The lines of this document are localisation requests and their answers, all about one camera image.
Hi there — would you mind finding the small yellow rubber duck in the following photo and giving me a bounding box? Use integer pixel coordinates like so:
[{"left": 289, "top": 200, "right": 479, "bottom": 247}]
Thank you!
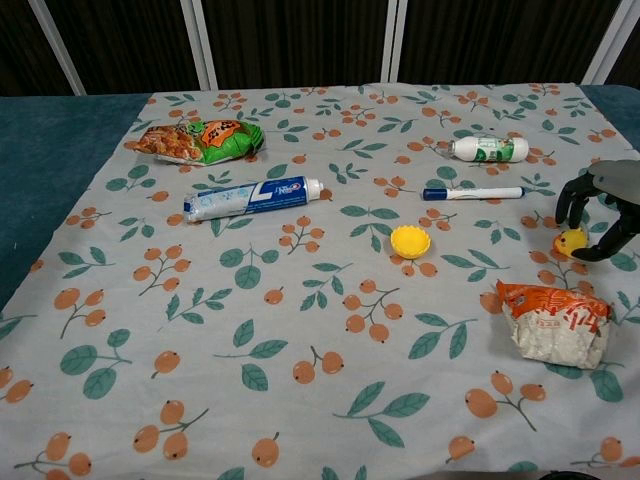
[{"left": 552, "top": 227, "right": 590, "bottom": 257}]

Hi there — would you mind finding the blue white marker pen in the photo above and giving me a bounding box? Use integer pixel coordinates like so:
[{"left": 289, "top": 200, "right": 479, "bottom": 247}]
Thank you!
[{"left": 420, "top": 186, "right": 526, "bottom": 202}]

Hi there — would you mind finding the orange white snack bag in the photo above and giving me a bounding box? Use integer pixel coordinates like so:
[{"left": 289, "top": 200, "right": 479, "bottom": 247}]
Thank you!
[{"left": 495, "top": 279, "right": 614, "bottom": 371}]

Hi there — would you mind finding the white green plastic bottle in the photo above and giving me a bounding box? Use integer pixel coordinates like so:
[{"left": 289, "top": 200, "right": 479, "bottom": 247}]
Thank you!
[{"left": 438, "top": 135, "right": 530, "bottom": 164}]

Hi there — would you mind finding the white folding screen frame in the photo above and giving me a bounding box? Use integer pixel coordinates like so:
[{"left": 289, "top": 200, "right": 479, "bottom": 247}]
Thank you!
[{"left": 27, "top": 0, "right": 640, "bottom": 96}]

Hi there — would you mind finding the blue white toothpaste tube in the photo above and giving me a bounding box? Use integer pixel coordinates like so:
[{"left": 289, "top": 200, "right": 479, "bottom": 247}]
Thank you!
[{"left": 182, "top": 175, "right": 326, "bottom": 224}]

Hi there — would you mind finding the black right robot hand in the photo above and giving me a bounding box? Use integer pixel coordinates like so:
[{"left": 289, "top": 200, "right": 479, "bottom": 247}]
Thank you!
[{"left": 554, "top": 160, "right": 640, "bottom": 263}]

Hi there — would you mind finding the green orange snack bag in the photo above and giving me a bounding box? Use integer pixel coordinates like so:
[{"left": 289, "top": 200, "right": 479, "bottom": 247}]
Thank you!
[{"left": 130, "top": 119, "right": 266, "bottom": 166}]

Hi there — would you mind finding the floral fruit print tablecloth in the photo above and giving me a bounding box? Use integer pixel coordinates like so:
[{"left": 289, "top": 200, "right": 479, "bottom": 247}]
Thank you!
[{"left": 0, "top": 82, "right": 640, "bottom": 480}]

